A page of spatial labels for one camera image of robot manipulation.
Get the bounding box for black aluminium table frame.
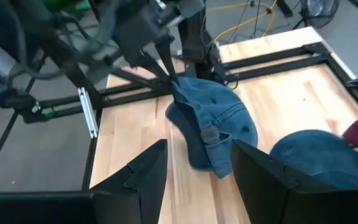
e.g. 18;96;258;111
0;42;358;190

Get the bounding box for yellow cable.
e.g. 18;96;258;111
208;0;278;43

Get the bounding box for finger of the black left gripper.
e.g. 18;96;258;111
157;42;180;103

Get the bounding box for blue denim cap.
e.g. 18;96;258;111
268;129;358;190
165;76;259;180

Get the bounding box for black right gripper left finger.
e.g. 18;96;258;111
0;139;169;224

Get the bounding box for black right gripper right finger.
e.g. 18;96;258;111
230;139;358;224

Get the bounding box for black floor cable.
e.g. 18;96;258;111
228;0;262;40

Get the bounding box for silver aluminium bracket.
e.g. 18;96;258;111
77;86;99;139

